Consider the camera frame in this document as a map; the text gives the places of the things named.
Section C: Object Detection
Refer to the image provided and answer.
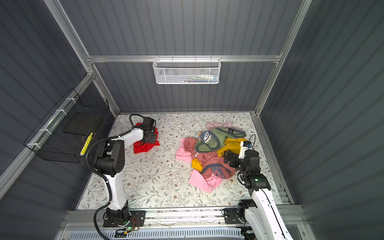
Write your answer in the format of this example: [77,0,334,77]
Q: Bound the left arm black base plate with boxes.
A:
[103,209,147,228]

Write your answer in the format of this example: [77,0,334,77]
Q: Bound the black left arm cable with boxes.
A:
[85,113,146,240]

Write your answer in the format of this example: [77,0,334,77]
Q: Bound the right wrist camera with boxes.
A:
[239,141,252,159]

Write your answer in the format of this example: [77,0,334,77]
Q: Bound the white wire mesh basket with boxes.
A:
[153,58,222,85]

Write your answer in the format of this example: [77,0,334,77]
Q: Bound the yellow shirt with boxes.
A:
[191,137,247,172]

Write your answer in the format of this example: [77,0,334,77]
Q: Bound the items in white basket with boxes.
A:
[177,74,219,84]

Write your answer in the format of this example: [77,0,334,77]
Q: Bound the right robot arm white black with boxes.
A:
[224,150,293,240]

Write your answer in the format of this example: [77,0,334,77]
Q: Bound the floral patterned table mat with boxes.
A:
[76,112,283,210]

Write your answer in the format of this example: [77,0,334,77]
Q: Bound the green shirt with grey trim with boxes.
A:
[195,127,246,153]

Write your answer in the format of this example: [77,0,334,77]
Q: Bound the yellow marker pen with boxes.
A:
[80,132,94,156]

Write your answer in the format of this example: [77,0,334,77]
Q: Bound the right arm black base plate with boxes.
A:
[222,208,247,225]

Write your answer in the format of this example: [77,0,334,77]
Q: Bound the red cloth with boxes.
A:
[134,123,160,154]

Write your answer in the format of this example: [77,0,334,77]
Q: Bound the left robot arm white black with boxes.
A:
[92,114,158,223]

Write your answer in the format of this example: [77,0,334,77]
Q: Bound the black wire mesh basket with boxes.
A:
[24,89,113,164]

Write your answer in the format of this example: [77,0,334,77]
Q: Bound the dusty red shirt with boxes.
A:
[183,137,237,179]

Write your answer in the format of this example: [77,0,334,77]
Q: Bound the pink shirt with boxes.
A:
[175,138,223,193]

